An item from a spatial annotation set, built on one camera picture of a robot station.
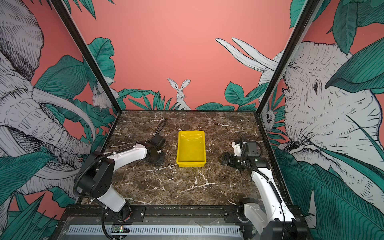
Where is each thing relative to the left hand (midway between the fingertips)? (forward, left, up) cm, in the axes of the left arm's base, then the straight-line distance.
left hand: (161, 158), depth 92 cm
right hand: (-7, -37, +12) cm, 40 cm away
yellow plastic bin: (+5, -19, -1) cm, 20 cm away
